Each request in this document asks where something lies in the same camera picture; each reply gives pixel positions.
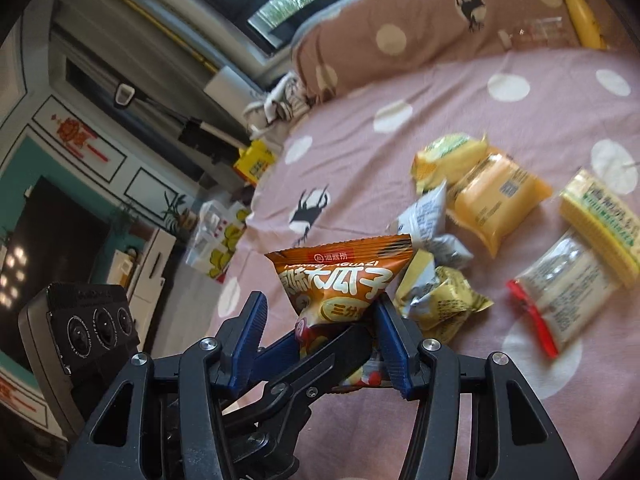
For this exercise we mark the yellow red carton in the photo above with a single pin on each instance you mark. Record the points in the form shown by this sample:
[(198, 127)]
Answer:
[(255, 160)]

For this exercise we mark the brown dotted pillow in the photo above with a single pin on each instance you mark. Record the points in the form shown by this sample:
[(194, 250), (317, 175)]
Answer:
[(425, 0)]

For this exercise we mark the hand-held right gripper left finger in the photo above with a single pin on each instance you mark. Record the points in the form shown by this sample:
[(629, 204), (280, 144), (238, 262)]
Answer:
[(247, 340)]

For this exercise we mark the pink dotted bedsheet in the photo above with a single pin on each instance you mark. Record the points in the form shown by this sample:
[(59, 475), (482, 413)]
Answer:
[(375, 160)]

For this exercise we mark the white panel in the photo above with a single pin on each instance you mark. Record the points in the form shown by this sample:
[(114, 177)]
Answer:
[(230, 85)]

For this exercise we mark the clear red-edged snack packet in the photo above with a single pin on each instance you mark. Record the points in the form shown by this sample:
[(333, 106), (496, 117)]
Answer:
[(565, 285)]

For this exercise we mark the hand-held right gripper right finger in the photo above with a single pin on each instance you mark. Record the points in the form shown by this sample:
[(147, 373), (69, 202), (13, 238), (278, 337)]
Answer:
[(395, 360)]

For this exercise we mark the yellow green snack packet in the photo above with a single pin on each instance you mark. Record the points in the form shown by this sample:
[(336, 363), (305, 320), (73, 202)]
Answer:
[(440, 160)]

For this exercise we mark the yellow bottle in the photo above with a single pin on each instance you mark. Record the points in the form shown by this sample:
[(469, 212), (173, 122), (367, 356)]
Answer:
[(580, 15)]

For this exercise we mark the yellow striped snack packet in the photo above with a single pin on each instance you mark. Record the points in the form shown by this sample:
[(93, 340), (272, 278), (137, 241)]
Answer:
[(600, 220)]

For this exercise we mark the red wall decoration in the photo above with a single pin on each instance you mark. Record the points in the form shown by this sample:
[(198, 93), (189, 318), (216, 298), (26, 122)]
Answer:
[(75, 132)]

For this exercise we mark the white cabinet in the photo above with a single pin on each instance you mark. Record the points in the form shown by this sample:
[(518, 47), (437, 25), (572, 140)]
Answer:
[(150, 260)]

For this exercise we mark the red white paper bag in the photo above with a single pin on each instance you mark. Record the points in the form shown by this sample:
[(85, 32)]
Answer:
[(220, 250)]

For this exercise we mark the black television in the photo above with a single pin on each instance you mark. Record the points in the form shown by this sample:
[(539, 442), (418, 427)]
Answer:
[(50, 240)]

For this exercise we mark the potted plant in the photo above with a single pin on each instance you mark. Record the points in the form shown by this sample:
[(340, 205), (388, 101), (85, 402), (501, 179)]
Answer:
[(185, 217)]

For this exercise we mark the clear plastic bottle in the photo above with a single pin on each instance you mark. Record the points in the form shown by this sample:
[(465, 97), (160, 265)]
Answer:
[(535, 32)]

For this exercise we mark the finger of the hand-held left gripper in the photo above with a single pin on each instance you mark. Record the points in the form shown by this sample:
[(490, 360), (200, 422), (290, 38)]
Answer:
[(320, 360), (280, 355)]

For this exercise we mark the white grey snack packet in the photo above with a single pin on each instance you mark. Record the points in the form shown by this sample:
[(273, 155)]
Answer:
[(425, 215)]

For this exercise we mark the pile of clothes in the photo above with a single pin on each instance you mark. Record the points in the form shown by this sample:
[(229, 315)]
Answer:
[(280, 105)]

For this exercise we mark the small grey snack packet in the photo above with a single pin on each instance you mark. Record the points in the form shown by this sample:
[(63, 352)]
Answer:
[(447, 252)]

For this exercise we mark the orange yellow snack packet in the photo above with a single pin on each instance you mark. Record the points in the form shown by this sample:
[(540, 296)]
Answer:
[(495, 205)]

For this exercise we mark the crumpled yellow snack packet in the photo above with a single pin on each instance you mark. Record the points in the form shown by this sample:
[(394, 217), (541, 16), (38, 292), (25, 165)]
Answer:
[(442, 300)]

